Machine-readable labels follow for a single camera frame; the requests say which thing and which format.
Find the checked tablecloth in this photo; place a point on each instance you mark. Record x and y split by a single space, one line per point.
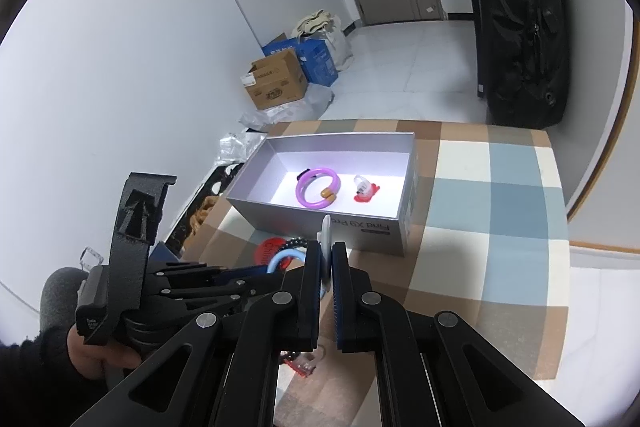
490 207

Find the beige cloth bag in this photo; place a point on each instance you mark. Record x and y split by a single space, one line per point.
315 24

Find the person's left hand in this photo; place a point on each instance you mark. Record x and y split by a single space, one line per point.
87 357

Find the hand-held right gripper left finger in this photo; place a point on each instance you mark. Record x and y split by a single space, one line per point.
314 302

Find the red round badge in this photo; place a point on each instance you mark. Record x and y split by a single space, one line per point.
267 252

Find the grey cardboard box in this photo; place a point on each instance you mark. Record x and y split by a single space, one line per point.
360 232

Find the brown cardboard carton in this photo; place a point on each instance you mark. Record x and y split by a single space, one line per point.
277 87

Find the small clear plastic case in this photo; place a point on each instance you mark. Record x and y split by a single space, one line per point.
91 258

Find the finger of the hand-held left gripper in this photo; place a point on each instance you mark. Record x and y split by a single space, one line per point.
210 299
215 273

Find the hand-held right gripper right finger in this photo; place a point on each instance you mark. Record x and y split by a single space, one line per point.
342 307

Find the person's grey trouser leg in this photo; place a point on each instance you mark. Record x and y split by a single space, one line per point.
57 294

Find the blue cardboard carton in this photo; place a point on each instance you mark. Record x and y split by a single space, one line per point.
320 62

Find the silver plastic packaging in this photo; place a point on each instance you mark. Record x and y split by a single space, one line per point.
235 147

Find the person's left forearm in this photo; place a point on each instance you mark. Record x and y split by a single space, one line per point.
30 377

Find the small red white trinket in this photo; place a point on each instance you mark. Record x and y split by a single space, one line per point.
362 192

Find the small red clear clip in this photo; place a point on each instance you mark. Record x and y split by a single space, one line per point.
300 363

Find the black backpack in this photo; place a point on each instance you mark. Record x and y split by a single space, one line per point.
520 32

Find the white plastic bag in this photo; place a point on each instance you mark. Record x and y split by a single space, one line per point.
341 47

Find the blue shoe box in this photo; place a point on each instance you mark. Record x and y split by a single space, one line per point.
164 252

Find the white round badge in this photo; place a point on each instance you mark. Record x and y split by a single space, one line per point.
326 247

